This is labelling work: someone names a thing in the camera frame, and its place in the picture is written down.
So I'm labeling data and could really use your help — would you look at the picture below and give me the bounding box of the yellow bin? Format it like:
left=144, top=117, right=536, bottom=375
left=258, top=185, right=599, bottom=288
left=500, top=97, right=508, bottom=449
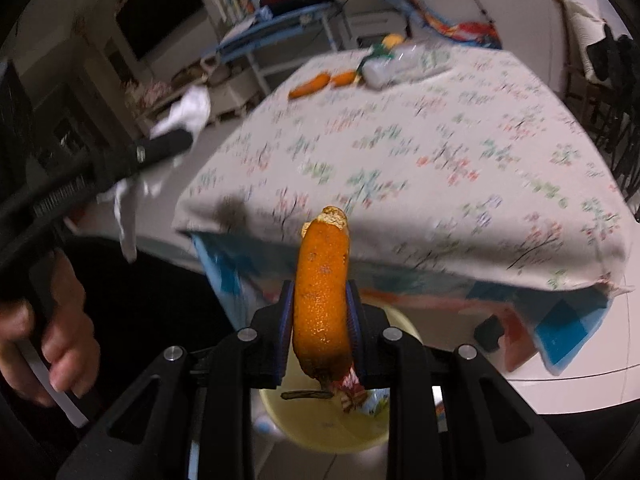
left=257, top=305, right=426, bottom=456

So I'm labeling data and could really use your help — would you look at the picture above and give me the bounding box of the chair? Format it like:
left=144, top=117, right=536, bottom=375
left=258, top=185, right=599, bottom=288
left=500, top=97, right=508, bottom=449
left=552, top=0, right=640, bottom=196

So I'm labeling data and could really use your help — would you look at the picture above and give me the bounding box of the large orange peel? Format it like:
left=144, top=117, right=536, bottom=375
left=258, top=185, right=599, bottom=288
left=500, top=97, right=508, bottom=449
left=291, top=206, right=355, bottom=381

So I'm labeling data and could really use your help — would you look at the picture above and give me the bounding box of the person's left hand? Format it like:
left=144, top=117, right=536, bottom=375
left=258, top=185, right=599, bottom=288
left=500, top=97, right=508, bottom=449
left=0, top=251, right=102, bottom=406

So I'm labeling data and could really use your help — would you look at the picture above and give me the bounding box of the white tissue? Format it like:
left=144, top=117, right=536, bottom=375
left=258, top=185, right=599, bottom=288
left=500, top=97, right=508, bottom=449
left=97, top=85, right=213, bottom=263

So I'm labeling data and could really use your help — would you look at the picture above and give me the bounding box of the black television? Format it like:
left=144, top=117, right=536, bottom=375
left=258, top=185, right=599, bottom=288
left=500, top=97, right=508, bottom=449
left=115, top=0, right=206, bottom=61

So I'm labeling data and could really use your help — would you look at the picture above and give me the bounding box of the dark cloth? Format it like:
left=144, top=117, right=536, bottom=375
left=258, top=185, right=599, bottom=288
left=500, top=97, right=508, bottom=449
left=585, top=22, right=640, bottom=81

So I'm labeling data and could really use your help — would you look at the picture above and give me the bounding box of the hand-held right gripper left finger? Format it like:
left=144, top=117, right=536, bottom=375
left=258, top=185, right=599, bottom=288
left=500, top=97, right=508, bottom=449
left=55, top=280, right=296, bottom=480

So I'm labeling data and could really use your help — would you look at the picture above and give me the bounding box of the blue patchwork cloth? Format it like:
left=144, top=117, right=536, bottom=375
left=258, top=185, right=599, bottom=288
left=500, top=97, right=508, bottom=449
left=192, top=232, right=636, bottom=376

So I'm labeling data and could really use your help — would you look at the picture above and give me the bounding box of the clear plastic bottle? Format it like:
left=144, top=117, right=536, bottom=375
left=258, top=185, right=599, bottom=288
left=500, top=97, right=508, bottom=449
left=362, top=42, right=453, bottom=92

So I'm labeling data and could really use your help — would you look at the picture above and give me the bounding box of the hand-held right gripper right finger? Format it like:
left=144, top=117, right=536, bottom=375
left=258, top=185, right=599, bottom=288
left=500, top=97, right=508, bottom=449
left=346, top=280, right=586, bottom=480

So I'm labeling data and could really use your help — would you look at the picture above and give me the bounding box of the floral tablecloth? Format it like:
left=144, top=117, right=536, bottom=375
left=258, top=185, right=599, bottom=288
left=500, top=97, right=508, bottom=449
left=172, top=47, right=628, bottom=293

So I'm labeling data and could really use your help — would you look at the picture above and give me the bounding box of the small black object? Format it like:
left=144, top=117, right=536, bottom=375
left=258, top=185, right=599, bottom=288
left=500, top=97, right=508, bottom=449
left=474, top=316, right=506, bottom=353

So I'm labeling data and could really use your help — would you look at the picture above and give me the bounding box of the white low cabinet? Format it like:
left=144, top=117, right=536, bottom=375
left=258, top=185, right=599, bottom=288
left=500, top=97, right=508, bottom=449
left=125, top=67, right=261, bottom=126

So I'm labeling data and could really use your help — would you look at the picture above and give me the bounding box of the green wrapper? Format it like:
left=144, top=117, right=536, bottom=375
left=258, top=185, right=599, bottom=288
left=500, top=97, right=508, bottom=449
left=357, top=44, right=396, bottom=73

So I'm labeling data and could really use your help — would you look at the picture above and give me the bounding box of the blue metal shelf rack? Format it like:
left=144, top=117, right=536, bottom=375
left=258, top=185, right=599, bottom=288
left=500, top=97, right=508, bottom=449
left=215, top=2, right=351, bottom=98

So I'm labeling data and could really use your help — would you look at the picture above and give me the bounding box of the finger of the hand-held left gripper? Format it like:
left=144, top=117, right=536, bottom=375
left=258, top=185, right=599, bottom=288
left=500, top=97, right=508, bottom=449
left=90, top=129, right=194, bottom=194

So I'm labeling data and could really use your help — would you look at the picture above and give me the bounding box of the person's black clothing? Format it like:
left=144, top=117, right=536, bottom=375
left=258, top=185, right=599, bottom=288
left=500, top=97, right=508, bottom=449
left=0, top=237, right=241, bottom=480

